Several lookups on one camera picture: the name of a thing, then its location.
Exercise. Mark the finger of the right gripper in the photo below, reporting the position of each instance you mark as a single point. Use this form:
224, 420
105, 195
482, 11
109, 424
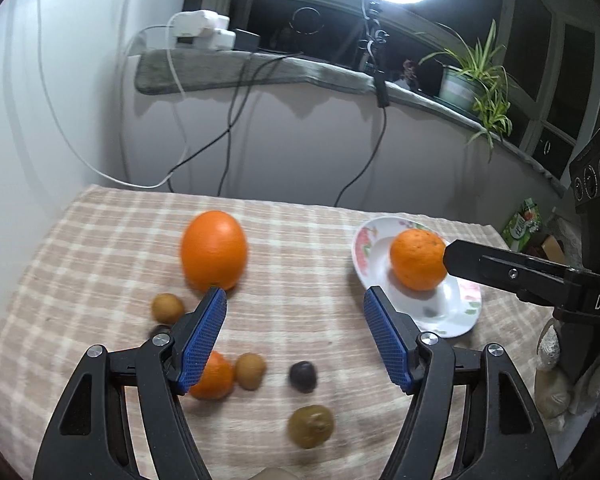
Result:
530, 279

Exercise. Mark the potted spider plant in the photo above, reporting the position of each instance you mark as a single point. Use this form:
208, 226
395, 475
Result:
474, 70

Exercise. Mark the red boxes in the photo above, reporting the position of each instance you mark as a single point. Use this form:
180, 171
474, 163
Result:
546, 244

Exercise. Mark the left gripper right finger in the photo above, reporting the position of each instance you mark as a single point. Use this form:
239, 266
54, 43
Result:
501, 435

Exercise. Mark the checked pink tablecloth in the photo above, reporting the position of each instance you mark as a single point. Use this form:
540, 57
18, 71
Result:
91, 281

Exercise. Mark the large rough orange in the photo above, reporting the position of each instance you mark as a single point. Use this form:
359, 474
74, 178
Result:
416, 258

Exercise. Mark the black power adapter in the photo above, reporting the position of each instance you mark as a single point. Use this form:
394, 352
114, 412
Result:
246, 41

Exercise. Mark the medium tangerine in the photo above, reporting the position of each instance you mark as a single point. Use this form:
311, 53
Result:
217, 379

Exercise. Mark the green carton box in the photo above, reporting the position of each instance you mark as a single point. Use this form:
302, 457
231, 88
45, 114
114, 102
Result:
520, 227

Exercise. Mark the floral white plate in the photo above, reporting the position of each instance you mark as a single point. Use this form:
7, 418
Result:
450, 310

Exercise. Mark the black tripod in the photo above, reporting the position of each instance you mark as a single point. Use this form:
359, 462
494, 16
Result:
373, 41

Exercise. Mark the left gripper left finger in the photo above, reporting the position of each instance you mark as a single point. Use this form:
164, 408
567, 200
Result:
89, 437

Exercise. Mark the white power strip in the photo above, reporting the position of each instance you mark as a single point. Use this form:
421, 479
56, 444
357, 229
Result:
207, 29

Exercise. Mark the green brown kiwi fruit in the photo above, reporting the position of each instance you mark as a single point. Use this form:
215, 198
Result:
310, 426

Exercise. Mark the small dark plum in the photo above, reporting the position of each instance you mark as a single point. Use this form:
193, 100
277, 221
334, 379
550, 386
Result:
160, 329

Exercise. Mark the gloved right hand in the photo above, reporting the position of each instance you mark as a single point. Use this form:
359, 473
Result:
555, 394

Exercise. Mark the large smooth orange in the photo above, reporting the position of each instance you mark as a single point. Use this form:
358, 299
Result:
214, 251

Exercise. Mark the brown longan fruit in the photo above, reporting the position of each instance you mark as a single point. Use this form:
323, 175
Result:
167, 309
250, 369

